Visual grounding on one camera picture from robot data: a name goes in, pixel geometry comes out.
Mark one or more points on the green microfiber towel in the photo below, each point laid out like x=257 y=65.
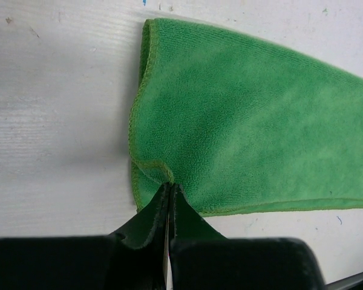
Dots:
x=243 y=124

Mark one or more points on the aluminium mounting rail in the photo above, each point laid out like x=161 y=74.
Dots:
x=354 y=282

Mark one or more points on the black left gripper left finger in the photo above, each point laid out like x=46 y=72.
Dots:
x=131 y=257

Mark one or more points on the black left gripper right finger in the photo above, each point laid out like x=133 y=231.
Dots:
x=202 y=258

